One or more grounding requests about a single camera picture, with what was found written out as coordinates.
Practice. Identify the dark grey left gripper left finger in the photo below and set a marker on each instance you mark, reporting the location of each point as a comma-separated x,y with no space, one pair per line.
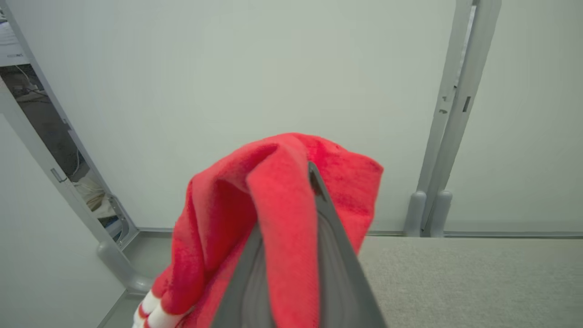
243,291

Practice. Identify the white cloth bundle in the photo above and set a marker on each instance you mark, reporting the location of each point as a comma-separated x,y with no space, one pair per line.
93,196

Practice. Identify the red shirt with white sleeves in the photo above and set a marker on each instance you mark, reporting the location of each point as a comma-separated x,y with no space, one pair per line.
282,205

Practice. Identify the white desk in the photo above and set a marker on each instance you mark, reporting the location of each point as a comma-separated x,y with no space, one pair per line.
11,50

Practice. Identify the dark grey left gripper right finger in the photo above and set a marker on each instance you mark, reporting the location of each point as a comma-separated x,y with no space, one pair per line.
341,273

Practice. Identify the grey partition post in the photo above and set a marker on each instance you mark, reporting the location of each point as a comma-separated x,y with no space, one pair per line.
473,68
118,264
85,146
437,136

